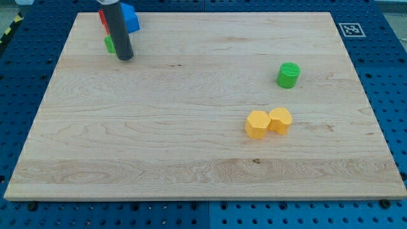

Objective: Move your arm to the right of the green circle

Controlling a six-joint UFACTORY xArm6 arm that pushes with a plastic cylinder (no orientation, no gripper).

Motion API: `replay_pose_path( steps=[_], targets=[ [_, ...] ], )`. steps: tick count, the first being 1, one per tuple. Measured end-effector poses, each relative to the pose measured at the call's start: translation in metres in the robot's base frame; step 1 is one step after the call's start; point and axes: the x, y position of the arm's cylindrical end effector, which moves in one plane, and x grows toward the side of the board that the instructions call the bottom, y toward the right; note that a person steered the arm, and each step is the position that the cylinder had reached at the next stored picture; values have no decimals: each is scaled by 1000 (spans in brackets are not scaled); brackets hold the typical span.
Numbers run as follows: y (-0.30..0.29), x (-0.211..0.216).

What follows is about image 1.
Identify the wooden board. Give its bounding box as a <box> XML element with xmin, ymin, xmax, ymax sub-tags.
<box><xmin>4</xmin><ymin>12</ymin><xmax>406</xmax><ymax>202</ymax></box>

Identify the yellow hexagon block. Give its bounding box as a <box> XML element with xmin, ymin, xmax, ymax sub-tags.
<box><xmin>245</xmin><ymin>110</ymin><xmax>271</xmax><ymax>139</ymax></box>

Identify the yellow heart block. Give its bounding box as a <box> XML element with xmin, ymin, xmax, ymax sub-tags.
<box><xmin>268</xmin><ymin>107</ymin><xmax>293</xmax><ymax>135</ymax></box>

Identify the green cylinder block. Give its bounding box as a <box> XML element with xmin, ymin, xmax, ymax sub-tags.
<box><xmin>276</xmin><ymin>62</ymin><xmax>301</xmax><ymax>88</ymax></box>

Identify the small green block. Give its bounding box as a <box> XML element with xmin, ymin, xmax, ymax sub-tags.
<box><xmin>104</xmin><ymin>35</ymin><xmax>116</xmax><ymax>54</ymax></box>

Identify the blue block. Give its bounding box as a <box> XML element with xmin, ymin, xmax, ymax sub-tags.
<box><xmin>121</xmin><ymin>3</ymin><xmax>140</xmax><ymax>33</ymax></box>

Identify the red block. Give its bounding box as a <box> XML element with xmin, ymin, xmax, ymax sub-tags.
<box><xmin>98</xmin><ymin>10</ymin><xmax>109</xmax><ymax>35</ymax></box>

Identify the white fiducial marker tag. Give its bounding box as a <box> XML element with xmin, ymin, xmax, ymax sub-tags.
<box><xmin>339</xmin><ymin>22</ymin><xmax>366</xmax><ymax>38</ymax></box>

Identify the yellow black hazard tape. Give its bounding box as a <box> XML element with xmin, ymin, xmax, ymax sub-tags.
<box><xmin>1</xmin><ymin>11</ymin><xmax>24</xmax><ymax>46</ymax></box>

